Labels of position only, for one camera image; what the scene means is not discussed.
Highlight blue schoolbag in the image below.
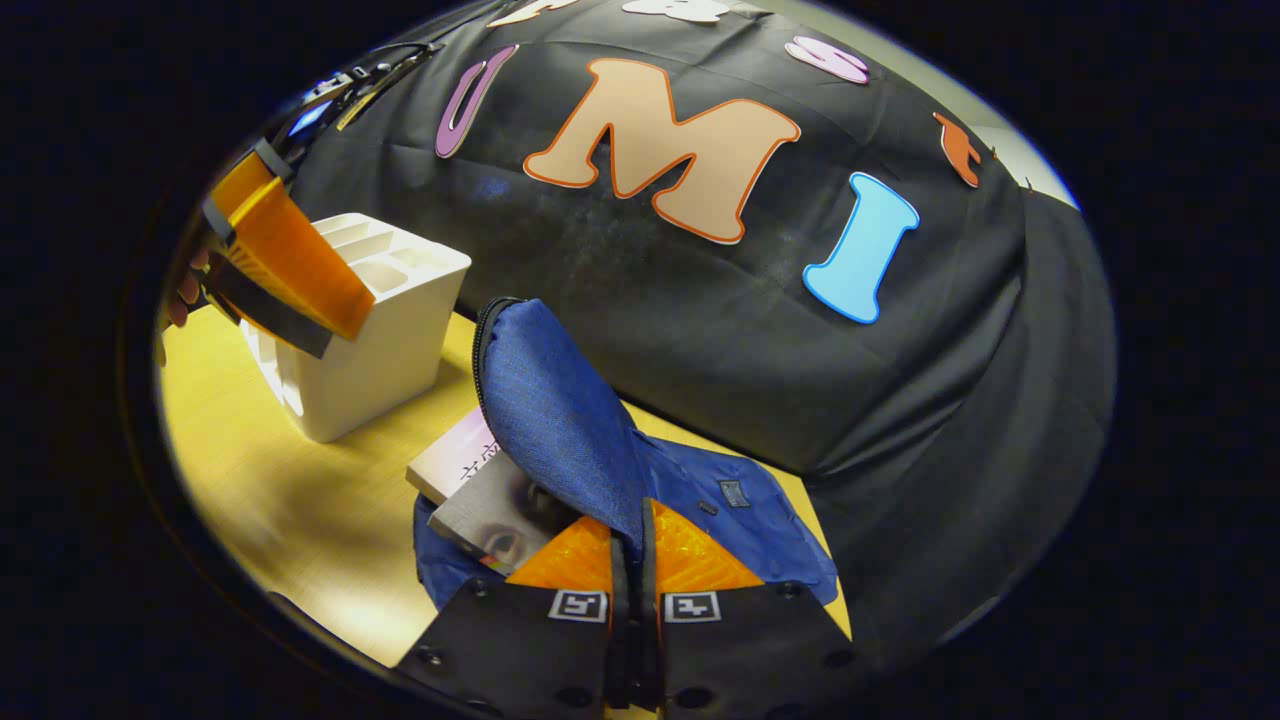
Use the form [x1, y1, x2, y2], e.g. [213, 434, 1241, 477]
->
[412, 297, 839, 613]

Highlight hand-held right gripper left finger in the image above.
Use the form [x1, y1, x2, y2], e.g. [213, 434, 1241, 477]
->
[395, 512, 631, 713]

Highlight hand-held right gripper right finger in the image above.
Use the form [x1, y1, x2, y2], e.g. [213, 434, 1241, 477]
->
[640, 498, 861, 713]

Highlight white bookshelf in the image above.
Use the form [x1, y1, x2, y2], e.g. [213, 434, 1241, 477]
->
[240, 212, 473, 444]

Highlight pink cover book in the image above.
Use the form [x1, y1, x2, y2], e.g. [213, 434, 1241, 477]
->
[405, 408, 501, 506]

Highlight dark cover book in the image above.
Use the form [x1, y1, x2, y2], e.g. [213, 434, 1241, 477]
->
[428, 452, 581, 576]

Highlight black backdrop cloth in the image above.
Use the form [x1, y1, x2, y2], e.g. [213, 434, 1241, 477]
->
[280, 0, 1118, 651]

